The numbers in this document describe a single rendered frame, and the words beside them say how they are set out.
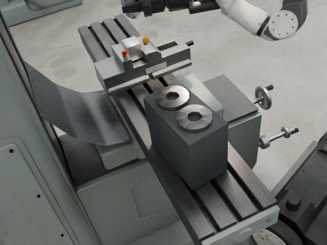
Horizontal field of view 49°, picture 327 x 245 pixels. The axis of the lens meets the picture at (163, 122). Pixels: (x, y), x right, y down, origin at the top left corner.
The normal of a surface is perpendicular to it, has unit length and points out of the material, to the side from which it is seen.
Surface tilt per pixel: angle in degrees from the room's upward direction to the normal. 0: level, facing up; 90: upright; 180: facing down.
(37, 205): 89
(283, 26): 59
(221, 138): 90
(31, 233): 89
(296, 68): 0
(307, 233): 0
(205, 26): 0
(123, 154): 90
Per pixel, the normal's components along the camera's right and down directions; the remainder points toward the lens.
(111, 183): 0.41, 0.61
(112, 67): -0.11, -0.71
